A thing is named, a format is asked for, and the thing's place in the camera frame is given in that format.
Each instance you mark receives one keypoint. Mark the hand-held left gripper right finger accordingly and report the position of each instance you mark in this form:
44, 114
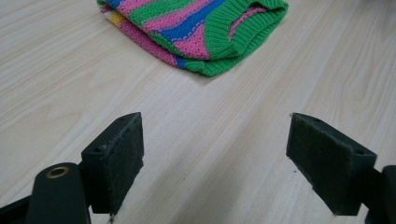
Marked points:
323, 161

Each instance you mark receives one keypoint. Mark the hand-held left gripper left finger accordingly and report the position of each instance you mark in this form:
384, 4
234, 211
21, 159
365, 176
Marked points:
115, 161

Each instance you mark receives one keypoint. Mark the striped knitted sweater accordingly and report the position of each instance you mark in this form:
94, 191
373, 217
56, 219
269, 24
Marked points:
193, 31

